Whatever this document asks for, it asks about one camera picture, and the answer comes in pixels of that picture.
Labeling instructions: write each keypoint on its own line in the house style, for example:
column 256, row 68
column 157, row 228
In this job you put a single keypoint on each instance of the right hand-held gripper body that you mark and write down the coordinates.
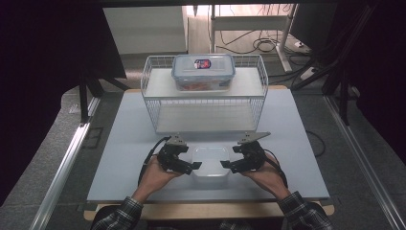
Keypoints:
column 250, row 158

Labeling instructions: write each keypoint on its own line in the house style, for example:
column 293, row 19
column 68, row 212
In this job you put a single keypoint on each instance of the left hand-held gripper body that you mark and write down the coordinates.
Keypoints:
column 170, row 156

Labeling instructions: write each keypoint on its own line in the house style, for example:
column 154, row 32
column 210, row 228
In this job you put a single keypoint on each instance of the small white plastic container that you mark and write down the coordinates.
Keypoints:
column 210, row 158

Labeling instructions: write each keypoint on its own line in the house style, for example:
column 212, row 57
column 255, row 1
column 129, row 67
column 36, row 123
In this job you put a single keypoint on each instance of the clear lidded container with label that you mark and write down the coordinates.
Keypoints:
column 204, row 72

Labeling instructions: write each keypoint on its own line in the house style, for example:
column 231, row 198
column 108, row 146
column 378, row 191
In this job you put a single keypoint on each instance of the person's right hand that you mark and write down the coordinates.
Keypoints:
column 265, row 179

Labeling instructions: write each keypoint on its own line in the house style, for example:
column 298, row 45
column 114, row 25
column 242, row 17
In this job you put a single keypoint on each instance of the person's left hand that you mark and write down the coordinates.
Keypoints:
column 156, row 179

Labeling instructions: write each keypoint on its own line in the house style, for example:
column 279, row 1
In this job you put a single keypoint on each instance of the dark floor grate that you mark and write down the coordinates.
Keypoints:
column 93, row 138

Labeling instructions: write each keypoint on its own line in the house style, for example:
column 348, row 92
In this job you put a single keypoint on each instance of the white power strip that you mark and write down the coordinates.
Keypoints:
column 308, row 73

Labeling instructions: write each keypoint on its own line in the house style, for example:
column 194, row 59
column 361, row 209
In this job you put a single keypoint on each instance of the black metal stand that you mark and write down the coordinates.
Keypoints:
column 344, row 102
column 83, row 102

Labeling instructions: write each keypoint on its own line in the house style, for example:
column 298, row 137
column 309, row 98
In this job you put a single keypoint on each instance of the white cabinet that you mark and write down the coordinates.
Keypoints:
column 145, row 30

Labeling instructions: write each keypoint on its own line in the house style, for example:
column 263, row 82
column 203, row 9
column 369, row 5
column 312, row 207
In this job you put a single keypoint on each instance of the black monitor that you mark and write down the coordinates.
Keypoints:
column 311, row 25

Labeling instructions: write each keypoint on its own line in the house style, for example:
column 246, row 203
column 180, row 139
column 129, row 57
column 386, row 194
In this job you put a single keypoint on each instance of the dark curtain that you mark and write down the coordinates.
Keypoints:
column 38, row 80
column 383, row 64

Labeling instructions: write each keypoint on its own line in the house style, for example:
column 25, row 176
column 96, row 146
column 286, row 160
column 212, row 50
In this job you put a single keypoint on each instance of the aluminium floor rail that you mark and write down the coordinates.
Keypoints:
column 63, row 172
column 360, row 150

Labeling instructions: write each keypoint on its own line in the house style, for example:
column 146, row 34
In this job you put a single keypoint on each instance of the white desk frame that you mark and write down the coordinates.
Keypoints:
column 249, row 23

